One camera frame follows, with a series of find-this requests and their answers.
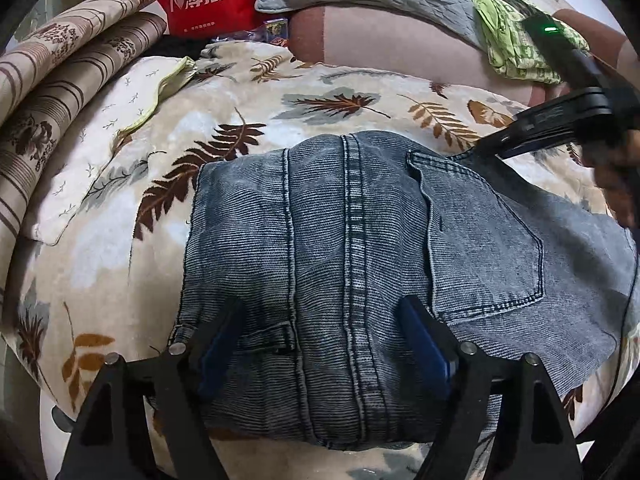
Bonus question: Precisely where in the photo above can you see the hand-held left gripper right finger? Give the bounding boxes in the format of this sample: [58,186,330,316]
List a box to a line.
[397,295,586,480]

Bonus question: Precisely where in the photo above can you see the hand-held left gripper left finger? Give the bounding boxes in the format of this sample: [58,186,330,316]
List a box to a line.
[60,297,246,480]

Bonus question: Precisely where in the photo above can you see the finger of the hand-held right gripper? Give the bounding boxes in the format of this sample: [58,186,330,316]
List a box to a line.
[472,89,613,150]
[495,127,596,161]

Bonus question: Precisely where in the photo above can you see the blue denim pants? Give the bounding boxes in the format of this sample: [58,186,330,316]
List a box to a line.
[172,130,640,451]

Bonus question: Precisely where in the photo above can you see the person's right hand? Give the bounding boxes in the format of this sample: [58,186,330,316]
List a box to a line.
[582,130,640,231]

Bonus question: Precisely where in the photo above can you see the brown pink cushion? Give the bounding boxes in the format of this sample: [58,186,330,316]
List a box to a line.
[552,7,632,61]

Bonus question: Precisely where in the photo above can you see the green patterned cloth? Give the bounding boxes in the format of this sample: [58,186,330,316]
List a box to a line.
[447,0,591,86]

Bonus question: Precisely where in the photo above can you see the dark grey cloth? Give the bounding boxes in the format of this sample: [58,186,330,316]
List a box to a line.
[485,0,531,21]

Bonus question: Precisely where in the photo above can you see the white small-print pillow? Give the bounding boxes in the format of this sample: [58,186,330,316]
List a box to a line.
[22,55,196,246]

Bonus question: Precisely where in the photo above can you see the leaf print blanket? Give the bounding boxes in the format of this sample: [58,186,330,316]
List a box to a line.
[0,40,640,480]

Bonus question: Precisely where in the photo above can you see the colourful snack packets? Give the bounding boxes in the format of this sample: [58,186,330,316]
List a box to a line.
[215,20,292,47]

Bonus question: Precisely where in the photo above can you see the brown striped floral cloth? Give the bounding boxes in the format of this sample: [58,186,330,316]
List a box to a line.
[0,0,168,271]

